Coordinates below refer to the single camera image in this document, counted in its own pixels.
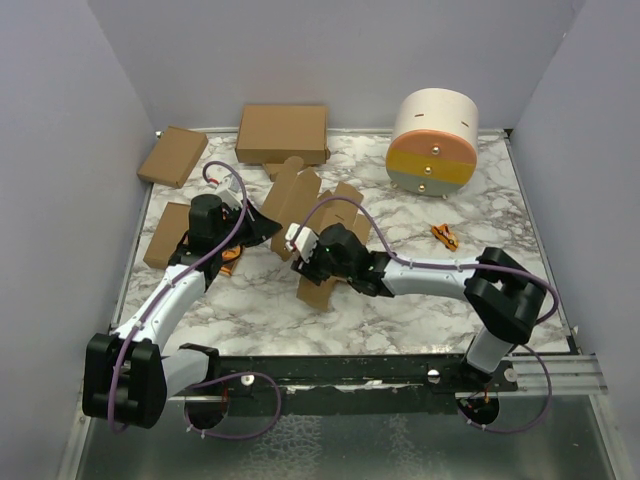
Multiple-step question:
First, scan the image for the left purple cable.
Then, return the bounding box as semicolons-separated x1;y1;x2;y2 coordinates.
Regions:
107;160;282;441

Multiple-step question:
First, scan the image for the small orange toy car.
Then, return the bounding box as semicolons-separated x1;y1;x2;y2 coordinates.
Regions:
431;223;459;252

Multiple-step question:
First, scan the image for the aluminium rail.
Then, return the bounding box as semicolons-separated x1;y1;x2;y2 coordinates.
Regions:
511;355;608;396

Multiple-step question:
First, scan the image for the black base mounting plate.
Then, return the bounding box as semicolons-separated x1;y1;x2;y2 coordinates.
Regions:
179;354;518;416

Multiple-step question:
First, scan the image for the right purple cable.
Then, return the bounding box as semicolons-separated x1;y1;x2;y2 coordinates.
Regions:
284;195;560;434

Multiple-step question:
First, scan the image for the folded cardboard box back left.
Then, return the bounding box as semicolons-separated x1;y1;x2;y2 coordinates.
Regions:
137;126;208;189

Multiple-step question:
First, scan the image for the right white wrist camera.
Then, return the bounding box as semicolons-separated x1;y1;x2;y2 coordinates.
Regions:
285;223;318;261

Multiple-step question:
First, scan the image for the large folded cardboard box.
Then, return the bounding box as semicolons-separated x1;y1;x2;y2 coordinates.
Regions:
235;104;330;165

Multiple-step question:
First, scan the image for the folded cardboard box front left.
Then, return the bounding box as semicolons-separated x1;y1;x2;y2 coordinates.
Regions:
143;202;190;270

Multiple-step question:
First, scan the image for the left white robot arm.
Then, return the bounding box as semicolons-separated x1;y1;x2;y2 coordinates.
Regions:
82;194;282;429

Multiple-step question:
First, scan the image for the small cardboard box under stack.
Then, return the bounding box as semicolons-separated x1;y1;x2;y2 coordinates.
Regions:
263;163;286;182

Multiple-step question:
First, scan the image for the brown cardboard box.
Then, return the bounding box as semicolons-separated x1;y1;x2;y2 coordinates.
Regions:
260;155;371;314

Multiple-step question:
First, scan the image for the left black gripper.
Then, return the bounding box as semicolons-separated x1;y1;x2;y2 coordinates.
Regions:
215;198;282;251

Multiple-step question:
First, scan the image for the purple cable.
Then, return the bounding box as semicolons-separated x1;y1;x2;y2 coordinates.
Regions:
107;160;282;441
284;195;560;434

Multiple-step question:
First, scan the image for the round pastel drawer cabinet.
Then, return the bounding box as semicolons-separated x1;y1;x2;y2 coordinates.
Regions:
385;88;479;197

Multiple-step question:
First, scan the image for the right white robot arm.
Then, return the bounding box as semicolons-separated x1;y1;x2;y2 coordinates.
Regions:
285;223;546;391

